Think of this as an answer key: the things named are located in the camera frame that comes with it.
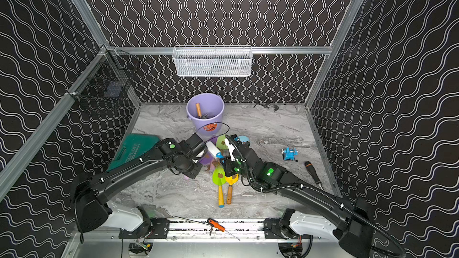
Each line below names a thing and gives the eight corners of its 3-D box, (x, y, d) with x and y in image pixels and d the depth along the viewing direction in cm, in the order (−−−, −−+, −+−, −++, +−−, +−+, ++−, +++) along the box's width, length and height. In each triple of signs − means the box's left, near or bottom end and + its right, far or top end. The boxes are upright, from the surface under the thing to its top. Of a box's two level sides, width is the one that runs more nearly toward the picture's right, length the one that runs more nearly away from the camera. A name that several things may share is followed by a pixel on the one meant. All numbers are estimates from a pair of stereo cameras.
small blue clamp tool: (282, 160, 97) (285, 154, 92) (281, 152, 100) (283, 147, 95) (295, 160, 97) (298, 154, 92) (293, 152, 100) (296, 147, 95)
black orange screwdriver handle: (316, 185, 89) (318, 182, 86) (304, 164, 96) (306, 161, 93) (319, 184, 89) (322, 181, 87) (307, 163, 96) (309, 161, 94)
